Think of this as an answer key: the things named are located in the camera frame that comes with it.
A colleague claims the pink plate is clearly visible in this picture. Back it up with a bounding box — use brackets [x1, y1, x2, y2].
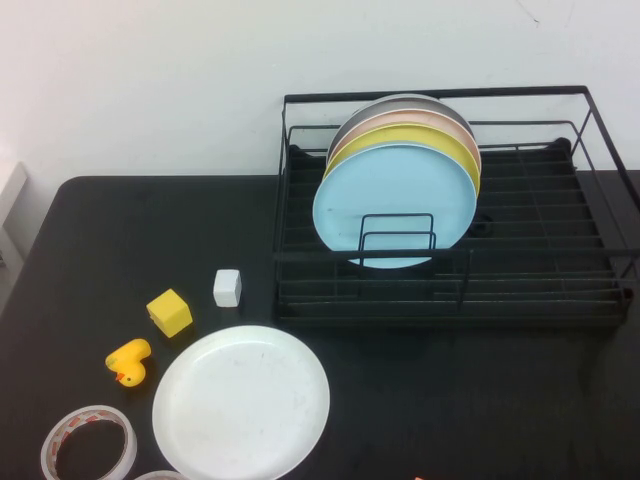
[327, 106, 484, 176]

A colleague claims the white plate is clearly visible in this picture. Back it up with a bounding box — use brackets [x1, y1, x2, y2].
[151, 324, 332, 480]

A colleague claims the white cube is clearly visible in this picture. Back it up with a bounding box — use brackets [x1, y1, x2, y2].
[212, 268, 242, 308]

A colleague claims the yellow rubber duck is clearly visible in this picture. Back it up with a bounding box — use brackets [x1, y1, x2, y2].
[104, 338, 153, 390]

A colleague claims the clear tape roll red print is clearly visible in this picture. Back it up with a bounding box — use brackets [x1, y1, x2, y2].
[40, 404, 139, 480]

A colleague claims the light blue plate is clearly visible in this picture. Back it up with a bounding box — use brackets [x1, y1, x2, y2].
[312, 140, 477, 271]

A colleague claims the yellow cube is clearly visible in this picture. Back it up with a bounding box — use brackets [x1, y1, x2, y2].
[145, 288, 194, 339]

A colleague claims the yellow plate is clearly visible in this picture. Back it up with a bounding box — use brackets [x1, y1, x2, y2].
[322, 123, 483, 201]

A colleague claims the grey plate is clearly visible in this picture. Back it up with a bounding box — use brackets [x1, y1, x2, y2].
[327, 92, 472, 161]

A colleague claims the black wire dish rack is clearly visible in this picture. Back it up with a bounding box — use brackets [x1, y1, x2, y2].
[272, 84, 640, 329]

